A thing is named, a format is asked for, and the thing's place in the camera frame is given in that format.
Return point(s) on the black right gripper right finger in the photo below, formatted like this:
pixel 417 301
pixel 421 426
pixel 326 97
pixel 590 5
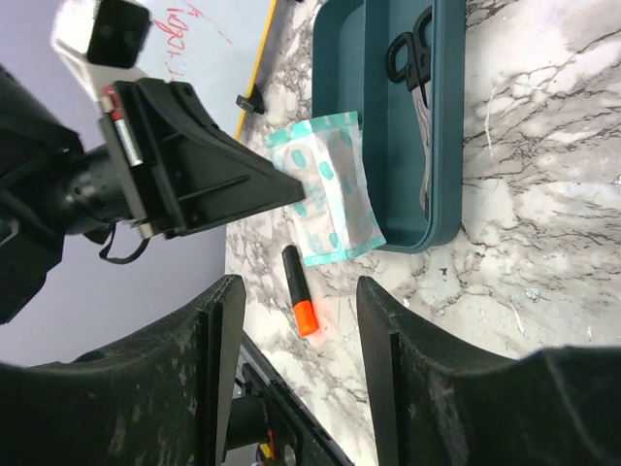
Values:
pixel 438 400

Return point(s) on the yellow framed whiteboard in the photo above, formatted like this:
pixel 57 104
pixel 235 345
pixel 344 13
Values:
pixel 215 45

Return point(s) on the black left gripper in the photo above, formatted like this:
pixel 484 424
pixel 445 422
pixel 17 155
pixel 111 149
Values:
pixel 164 163

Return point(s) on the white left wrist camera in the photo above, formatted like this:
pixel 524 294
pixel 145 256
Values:
pixel 100 41

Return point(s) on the teal divided tray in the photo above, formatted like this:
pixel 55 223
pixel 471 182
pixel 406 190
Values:
pixel 349 43

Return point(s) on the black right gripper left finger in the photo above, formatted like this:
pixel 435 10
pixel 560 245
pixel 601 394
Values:
pixel 159 396

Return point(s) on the teal plaster sheet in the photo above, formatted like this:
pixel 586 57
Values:
pixel 336 221

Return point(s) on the black orange highlighter marker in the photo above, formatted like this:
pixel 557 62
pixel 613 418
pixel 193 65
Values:
pixel 299 292

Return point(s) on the black handled scissors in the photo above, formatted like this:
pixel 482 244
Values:
pixel 408 59

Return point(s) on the black whiteboard clip far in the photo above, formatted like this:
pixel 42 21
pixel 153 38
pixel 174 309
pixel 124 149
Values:
pixel 253 103

